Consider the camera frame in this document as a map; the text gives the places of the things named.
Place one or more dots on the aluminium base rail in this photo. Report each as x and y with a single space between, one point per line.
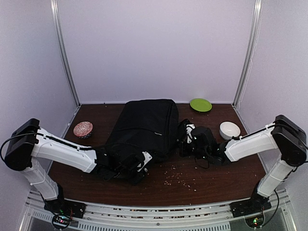
206 217

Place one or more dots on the left aluminium frame post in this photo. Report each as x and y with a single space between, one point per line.
64 57

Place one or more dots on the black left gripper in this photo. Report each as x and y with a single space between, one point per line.
135 180

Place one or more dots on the right aluminium frame post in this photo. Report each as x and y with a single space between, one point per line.
249 52

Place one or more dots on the white bowl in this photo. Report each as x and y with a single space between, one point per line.
228 130

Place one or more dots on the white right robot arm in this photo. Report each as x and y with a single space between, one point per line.
283 134

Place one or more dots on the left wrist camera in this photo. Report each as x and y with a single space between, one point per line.
147 158

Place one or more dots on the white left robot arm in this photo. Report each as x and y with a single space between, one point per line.
30 142

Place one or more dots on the aluminium frame post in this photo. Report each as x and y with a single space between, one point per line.
249 52
64 57

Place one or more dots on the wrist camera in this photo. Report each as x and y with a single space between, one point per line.
189 127
147 158

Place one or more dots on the green plate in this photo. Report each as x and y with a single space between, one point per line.
200 105

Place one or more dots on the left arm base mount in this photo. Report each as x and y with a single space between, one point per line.
66 207

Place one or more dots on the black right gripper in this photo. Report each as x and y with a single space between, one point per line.
182 145

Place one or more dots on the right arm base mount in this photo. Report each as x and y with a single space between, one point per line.
249 206

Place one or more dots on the black student backpack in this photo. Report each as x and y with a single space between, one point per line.
151 126

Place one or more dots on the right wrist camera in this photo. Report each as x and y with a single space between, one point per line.
189 127

